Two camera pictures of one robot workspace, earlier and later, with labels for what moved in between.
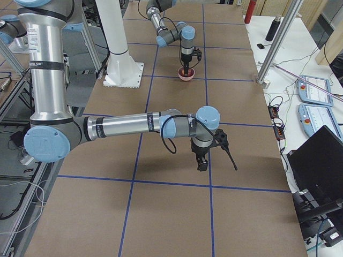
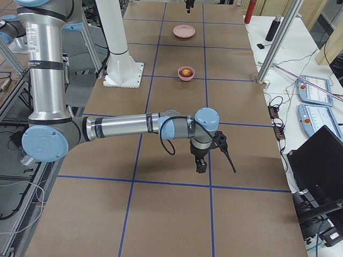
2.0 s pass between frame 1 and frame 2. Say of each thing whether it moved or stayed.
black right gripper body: stayed
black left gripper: moved
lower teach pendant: stayed
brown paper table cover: stayed
